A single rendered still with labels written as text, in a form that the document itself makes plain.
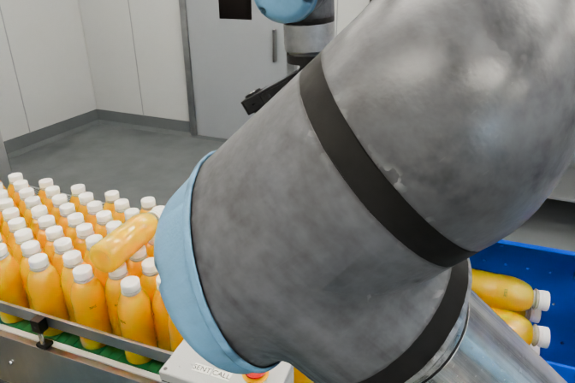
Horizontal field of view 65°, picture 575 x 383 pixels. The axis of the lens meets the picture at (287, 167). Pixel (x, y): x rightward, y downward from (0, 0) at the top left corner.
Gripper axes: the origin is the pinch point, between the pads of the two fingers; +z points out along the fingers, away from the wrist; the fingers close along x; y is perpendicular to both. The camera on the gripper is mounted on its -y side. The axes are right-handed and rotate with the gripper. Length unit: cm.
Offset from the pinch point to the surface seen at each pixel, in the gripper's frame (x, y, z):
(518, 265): 24, 38, 29
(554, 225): 264, 90, 155
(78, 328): -14, -49, 38
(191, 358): -21.2, -13.4, 26.9
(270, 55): 334, -161, 52
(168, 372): -25.0, -15.1, 26.7
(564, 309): 24, 48, 38
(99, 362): -15, -45, 46
